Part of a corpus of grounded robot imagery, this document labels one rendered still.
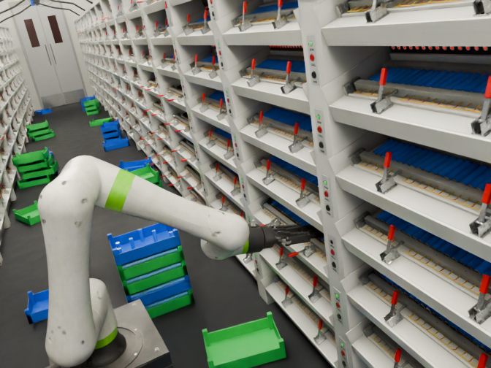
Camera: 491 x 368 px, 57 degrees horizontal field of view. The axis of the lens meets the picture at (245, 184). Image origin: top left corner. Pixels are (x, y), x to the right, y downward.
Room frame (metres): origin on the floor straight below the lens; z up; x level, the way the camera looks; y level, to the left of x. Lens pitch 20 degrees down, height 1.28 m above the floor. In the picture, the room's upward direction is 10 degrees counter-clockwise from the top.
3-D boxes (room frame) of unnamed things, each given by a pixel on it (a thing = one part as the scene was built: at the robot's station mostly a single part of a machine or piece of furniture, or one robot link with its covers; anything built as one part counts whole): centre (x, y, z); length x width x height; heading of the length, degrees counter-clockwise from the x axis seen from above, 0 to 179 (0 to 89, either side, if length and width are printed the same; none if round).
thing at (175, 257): (1.95, 0.52, 0.28); 0.30 x 0.20 x 0.08; 110
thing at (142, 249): (1.95, 0.52, 0.36); 0.30 x 0.20 x 0.08; 110
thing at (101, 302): (1.19, 0.53, 0.50); 0.16 x 0.13 x 0.19; 0
